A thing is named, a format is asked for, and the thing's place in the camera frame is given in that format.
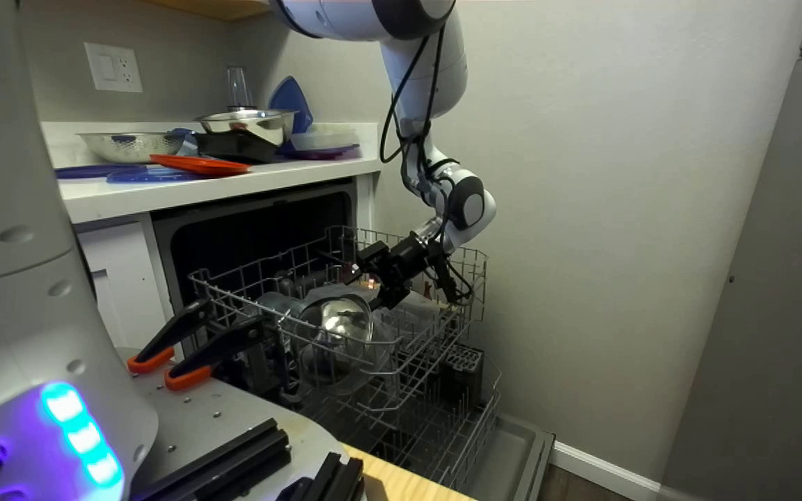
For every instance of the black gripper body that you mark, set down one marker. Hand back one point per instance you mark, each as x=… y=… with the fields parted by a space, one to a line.
x=406 y=261

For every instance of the small silver bowl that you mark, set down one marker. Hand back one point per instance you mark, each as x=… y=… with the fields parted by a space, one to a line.
x=345 y=321

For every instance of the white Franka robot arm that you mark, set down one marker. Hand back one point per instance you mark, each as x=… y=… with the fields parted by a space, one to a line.
x=11 y=186

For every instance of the dishwasher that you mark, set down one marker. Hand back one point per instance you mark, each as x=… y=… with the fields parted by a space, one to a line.
x=235 y=232

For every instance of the large silver bowl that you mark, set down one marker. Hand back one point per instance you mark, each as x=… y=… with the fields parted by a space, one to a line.
x=247 y=120

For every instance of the clear round plastic container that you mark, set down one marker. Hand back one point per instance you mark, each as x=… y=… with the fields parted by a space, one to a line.
x=321 y=293

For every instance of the black cutlery basket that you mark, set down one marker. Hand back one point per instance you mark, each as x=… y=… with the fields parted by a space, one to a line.
x=460 y=376

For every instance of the clear container purple lid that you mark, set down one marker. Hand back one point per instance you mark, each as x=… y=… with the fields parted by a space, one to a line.
x=321 y=141

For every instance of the black clamp orange tip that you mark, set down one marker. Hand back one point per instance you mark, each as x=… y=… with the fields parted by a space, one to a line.
x=174 y=339
x=224 y=350

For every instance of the wooden board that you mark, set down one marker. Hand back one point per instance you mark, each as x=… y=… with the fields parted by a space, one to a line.
x=409 y=489

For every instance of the large blue lid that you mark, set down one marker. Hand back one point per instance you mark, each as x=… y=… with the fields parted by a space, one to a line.
x=291 y=101

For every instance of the black container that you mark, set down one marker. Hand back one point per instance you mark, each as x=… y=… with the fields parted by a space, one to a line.
x=236 y=150

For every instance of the red plastic lid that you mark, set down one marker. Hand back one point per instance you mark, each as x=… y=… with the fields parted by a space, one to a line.
x=200 y=166

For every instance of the clear glass cup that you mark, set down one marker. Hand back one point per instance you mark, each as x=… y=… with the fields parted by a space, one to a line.
x=236 y=87

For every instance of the white base cabinet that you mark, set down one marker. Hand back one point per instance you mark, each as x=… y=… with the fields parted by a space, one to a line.
x=122 y=279

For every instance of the light blue square lid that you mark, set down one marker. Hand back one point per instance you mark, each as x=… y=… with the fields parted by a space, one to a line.
x=140 y=175

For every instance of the dark blue round lid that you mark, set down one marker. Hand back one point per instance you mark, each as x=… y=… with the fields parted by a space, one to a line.
x=85 y=170

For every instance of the grey refrigerator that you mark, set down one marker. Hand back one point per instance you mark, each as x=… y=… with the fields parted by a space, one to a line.
x=772 y=325

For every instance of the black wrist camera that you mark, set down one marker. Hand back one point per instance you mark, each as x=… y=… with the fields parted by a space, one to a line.
x=373 y=255

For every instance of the black aluminium rail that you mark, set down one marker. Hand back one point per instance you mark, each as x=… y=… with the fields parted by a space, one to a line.
x=332 y=477
x=224 y=460

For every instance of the grey metal base plate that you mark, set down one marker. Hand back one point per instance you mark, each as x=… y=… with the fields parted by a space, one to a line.
x=206 y=414

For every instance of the wall cabinet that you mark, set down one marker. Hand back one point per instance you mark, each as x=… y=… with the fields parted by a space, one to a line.
x=214 y=6

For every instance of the white wall outlet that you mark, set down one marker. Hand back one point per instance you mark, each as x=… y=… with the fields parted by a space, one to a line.
x=111 y=69

